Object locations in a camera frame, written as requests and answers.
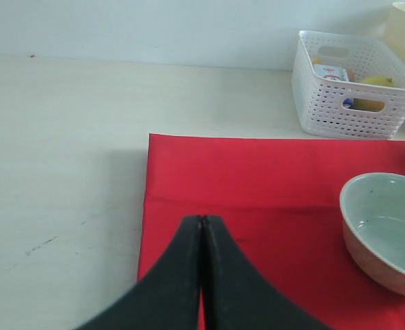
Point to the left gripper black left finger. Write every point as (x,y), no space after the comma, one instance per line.
(167,297)

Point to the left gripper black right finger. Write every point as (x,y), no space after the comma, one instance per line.
(235,295)

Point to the white ceramic bowl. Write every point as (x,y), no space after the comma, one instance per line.
(373,222)

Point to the yellow lemon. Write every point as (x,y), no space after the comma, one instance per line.
(372,105)

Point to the white milk carton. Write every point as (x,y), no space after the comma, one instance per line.
(330,72)

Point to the red scalloped table mat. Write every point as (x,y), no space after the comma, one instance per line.
(280,202)

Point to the white perforated plastic basket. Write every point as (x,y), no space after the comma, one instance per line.
(324,107)

